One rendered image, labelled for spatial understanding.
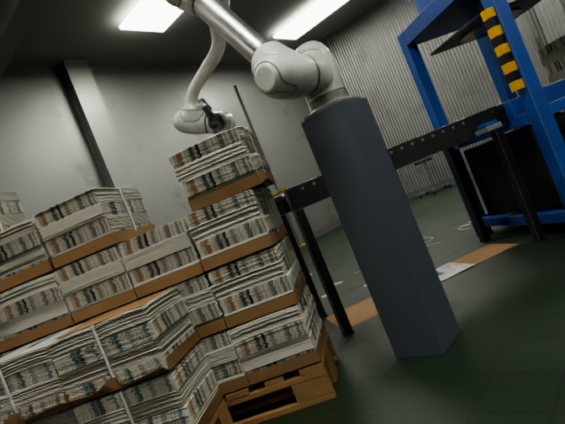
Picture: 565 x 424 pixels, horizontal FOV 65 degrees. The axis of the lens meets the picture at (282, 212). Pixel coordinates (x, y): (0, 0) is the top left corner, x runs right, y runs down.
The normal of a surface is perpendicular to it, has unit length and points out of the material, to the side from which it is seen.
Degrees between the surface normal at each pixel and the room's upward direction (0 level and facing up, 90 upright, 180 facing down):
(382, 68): 90
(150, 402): 90
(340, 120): 90
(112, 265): 90
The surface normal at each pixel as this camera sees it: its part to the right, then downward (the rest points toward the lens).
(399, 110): -0.61, 0.25
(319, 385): -0.15, 0.07
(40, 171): 0.69, -0.28
